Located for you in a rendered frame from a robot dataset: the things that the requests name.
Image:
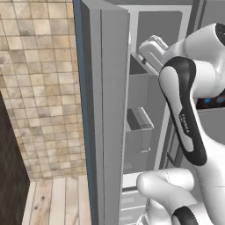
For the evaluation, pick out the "grey door shelf bin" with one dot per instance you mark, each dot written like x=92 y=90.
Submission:
x=137 y=137
x=137 y=88

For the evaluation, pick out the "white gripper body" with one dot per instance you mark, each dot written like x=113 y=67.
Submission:
x=153 y=50

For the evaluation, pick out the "white freezer drawer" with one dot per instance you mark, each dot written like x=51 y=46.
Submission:
x=132 y=200
x=130 y=217

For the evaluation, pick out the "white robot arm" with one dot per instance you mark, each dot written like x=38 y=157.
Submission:
x=202 y=164

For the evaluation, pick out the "grey freezer door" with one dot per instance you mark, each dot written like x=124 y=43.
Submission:
x=112 y=117

